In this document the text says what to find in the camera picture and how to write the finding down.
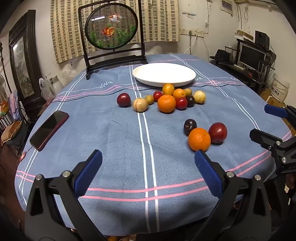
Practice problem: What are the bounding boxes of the large red plum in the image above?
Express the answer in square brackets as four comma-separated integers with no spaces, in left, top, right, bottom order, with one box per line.
[117,93,131,107]
[208,122,228,144]

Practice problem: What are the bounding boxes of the beige checked curtain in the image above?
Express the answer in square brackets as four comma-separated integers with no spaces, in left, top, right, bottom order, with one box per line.
[50,0,179,64]

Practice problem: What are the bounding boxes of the round goldfish screen black stand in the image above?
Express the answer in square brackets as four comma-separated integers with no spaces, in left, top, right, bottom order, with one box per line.
[78,0,148,80]

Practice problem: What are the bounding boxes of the white wall panel box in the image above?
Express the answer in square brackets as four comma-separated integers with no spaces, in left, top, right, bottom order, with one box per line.
[221,0,233,16]

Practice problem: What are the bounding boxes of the small orange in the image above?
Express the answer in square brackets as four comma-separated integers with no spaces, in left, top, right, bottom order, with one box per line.
[162,84,175,96]
[173,88,186,100]

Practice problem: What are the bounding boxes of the white wall power strip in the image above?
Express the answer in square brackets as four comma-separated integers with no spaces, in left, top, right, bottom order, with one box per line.
[180,28,205,37]

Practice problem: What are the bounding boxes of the black computer desk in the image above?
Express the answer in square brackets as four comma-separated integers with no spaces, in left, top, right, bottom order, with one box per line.
[209,38,277,93]

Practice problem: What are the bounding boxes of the white kettle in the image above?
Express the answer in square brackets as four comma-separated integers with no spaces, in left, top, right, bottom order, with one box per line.
[50,75,64,98]

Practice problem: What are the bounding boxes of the large orange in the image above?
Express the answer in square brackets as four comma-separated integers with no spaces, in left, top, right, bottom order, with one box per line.
[157,94,176,114]
[188,128,211,152]

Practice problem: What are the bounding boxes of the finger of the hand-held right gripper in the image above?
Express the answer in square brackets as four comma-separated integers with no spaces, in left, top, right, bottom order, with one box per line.
[264,104,296,121]
[249,128,285,153]

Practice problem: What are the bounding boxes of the white plastic bucket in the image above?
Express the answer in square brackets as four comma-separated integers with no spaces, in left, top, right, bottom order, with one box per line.
[270,74,290,102]

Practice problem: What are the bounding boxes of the clear plastic bag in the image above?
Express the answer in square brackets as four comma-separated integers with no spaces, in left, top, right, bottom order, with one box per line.
[39,77,55,102]

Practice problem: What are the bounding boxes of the blue striped tablecloth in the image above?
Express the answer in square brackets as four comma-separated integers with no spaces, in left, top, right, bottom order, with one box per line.
[15,54,293,234]

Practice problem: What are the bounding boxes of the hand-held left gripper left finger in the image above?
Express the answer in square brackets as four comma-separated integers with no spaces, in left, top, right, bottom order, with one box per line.
[24,149,107,241]

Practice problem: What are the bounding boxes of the computer monitor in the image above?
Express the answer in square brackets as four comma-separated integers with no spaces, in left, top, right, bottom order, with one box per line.
[238,44,267,69]

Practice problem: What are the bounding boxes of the pale beige round fruit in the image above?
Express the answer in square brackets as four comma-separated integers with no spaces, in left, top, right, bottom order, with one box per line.
[133,98,149,113]
[193,90,206,104]

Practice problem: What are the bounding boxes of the black hat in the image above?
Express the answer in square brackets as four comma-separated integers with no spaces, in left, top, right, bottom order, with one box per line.
[209,49,232,62]

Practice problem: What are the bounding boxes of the phone charm pendant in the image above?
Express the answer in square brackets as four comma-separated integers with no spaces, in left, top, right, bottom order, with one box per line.
[18,148,32,163]

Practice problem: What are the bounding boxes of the black speaker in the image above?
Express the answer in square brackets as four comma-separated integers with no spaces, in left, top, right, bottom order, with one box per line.
[255,30,270,46]

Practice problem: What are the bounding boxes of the white power cable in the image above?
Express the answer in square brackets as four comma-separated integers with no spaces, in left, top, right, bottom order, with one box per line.
[184,35,197,55]

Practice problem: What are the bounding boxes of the brown cushion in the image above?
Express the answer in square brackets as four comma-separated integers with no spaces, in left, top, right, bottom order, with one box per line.
[1,120,23,146]

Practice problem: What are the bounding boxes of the white round plate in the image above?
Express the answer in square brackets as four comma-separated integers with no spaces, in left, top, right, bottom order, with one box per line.
[132,63,196,88]

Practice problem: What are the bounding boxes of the dark wood framed picture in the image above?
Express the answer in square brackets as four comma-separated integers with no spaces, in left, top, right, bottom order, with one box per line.
[9,10,47,116]

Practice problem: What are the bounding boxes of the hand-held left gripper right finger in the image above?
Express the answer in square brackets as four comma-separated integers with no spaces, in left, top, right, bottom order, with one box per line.
[194,149,273,241]

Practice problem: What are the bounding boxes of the red smartphone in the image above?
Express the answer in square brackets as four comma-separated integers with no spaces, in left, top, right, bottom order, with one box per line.
[30,110,70,151]

